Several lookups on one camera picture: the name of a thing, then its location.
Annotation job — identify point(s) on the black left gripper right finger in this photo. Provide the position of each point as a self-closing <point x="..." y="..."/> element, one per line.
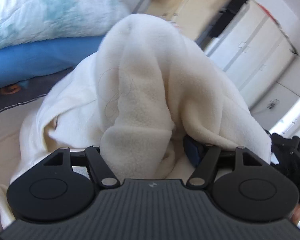
<point x="240" y="183"/>

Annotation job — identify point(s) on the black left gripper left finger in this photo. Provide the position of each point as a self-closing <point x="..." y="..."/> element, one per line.
<point x="62" y="185"/>

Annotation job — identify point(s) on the white fleece zip jacket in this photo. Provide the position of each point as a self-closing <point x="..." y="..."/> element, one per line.
<point x="145" y="88"/>

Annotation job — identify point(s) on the white wardrobe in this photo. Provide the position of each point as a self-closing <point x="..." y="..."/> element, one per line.
<point x="254" y="52"/>

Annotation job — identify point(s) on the blue folded blanket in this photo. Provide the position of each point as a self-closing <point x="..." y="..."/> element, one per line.
<point x="25" y="61"/>

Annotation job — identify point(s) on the black hanging garment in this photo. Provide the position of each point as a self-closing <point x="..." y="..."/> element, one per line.
<point x="226" y="16"/>

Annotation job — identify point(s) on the beige wooden cabinet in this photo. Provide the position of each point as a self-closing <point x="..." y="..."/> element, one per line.
<point x="190" y="16"/>

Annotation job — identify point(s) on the light blue quilted comforter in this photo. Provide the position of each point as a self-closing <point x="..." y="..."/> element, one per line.
<point x="24" y="21"/>

